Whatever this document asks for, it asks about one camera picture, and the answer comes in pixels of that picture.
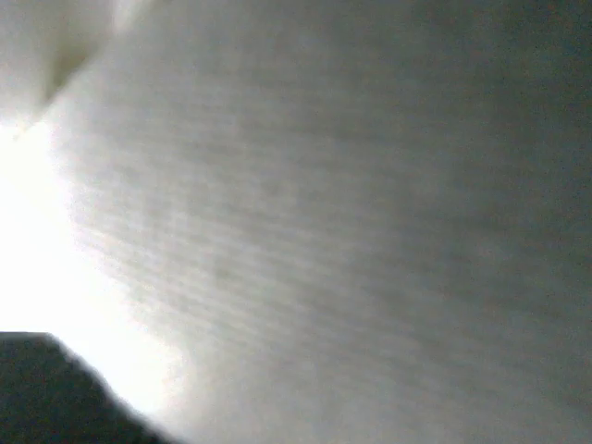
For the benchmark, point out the white pillow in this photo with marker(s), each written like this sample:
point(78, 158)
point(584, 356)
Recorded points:
point(307, 221)

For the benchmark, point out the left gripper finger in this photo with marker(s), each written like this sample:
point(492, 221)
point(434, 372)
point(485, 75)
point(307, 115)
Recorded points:
point(48, 396)

